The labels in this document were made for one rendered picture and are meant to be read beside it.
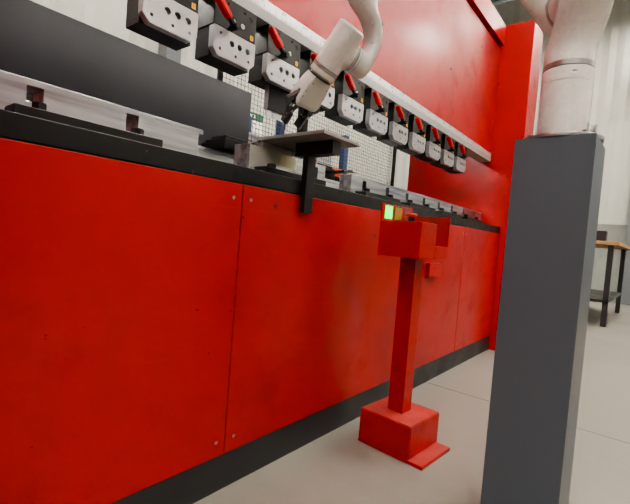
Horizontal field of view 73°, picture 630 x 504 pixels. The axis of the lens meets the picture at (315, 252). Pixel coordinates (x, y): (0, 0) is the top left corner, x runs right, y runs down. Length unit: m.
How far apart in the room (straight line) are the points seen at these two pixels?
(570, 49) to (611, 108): 7.71
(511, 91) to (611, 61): 5.90
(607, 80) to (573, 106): 7.89
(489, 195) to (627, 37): 6.39
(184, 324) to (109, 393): 0.21
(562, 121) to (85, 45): 1.46
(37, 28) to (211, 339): 1.09
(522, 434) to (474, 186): 2.34
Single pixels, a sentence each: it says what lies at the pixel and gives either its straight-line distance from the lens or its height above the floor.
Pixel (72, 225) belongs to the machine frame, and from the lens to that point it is 0.92.
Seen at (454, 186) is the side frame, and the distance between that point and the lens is 3.41.
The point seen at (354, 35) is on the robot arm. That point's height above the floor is 1.27.
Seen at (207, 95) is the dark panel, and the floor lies 1.26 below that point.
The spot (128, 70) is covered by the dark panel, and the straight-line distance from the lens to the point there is 1.77.
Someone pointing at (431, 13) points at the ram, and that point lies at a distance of 2.51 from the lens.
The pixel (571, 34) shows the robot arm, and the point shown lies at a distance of 1.34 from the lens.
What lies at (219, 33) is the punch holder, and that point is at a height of 1.23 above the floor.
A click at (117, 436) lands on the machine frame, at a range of 1.08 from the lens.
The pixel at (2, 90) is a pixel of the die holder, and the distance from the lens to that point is 1.04.
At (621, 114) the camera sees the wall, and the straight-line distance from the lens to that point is 8.98.
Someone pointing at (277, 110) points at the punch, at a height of 1.11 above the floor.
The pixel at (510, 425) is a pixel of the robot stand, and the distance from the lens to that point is 1.29.
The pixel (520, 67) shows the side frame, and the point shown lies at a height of 1.98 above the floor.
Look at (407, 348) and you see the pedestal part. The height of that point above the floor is 0.35.
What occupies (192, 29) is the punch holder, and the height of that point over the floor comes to 1.21.
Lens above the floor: 0.71
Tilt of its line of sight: 2 degrees down
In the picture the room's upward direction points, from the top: 5 degrees clockwise
